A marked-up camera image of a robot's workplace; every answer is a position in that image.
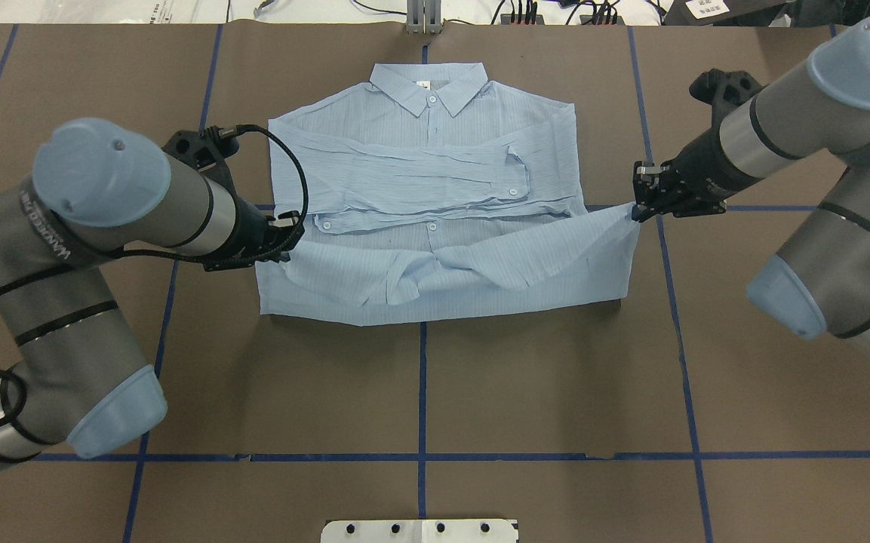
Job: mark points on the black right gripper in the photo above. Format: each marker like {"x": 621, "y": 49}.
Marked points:
{"x": 699, "y": 170}

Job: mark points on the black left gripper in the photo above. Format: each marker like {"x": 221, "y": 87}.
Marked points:
{"x": 248, "y": 226}

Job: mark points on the light blue button shirt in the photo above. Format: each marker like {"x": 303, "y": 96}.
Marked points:
{"x": 435, "y": 193}

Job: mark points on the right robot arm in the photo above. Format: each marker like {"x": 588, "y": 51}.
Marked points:
{"x": 818, "y": 282}

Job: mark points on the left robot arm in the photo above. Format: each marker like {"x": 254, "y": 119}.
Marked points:
{"x": 98, "y": 193}

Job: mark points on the aluminium frame post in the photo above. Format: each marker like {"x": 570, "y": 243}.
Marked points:
{"x": 424, "y": 17}

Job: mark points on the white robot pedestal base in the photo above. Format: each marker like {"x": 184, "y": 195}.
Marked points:
{"x": 422, "y": 530}

